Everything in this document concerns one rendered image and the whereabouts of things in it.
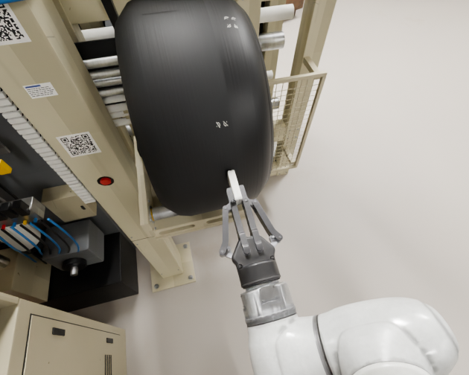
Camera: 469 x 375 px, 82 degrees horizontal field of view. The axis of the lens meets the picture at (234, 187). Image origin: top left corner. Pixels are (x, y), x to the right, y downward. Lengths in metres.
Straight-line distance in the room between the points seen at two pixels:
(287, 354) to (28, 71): 0.66
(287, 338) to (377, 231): 1.72
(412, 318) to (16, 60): 0.75
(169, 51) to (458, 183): 2.45
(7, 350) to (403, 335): 0.92
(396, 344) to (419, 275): 1.71
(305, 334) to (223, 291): 1.32
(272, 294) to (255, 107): 0.35
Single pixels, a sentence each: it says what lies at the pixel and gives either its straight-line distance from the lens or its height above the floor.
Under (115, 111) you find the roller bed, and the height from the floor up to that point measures 0.99.
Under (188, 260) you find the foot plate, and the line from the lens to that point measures 1.82.
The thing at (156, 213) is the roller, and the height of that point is 0.92.
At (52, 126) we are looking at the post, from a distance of 0.75.
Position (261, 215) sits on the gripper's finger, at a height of 1.24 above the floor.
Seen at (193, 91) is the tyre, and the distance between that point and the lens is 0.54.
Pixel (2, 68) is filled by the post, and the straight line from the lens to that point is 0.68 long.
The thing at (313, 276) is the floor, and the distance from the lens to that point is 1.85.
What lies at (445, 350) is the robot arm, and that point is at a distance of 0.46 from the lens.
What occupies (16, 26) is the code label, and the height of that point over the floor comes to 1.50.
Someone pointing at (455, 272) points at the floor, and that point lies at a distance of 2.27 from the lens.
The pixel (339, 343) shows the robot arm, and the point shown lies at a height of 1.30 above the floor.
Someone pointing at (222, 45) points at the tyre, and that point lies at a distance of 0.58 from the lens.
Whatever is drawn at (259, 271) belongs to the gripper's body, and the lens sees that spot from 0.49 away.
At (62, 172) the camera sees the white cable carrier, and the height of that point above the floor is 1.12.
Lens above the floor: 1.72
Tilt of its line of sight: 57 degrees down
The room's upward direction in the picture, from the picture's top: straight up
